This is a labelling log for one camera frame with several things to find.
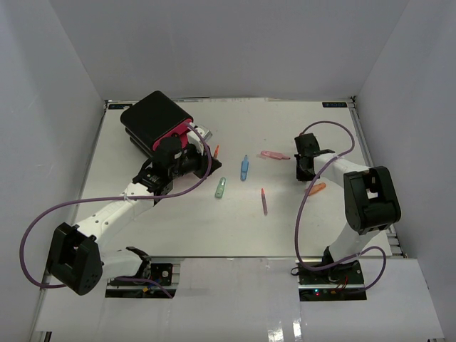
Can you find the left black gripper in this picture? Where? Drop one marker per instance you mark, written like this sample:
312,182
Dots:
202,160

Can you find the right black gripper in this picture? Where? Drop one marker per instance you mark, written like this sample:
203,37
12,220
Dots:
301,177

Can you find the pink drawer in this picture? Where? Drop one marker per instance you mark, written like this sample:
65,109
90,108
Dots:
171,137

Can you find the pink slim highlighter pen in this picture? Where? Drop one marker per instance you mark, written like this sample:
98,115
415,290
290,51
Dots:
263,202

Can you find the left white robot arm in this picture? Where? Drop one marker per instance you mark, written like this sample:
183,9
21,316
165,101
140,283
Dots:
77,258

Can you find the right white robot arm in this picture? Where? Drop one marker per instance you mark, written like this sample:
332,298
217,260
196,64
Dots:
370,200

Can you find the green translucent highlighter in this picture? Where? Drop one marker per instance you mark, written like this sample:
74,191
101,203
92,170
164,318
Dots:
220,188

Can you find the blue translucent highlighter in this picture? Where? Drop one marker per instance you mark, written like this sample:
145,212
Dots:
244,168

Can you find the pink translucent highlighter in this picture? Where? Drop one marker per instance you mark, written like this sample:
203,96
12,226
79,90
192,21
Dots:
266,154

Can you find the orange translucent highlighter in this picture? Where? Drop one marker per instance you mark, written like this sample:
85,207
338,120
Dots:
317,188

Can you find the black drawer cabinet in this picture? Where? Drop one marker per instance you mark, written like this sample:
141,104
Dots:
153,118

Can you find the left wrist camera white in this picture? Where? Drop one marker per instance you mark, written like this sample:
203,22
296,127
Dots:
196,134

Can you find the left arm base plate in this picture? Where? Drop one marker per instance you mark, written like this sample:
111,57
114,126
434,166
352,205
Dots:
160,273

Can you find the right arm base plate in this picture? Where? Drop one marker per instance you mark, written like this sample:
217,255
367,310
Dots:
349,274

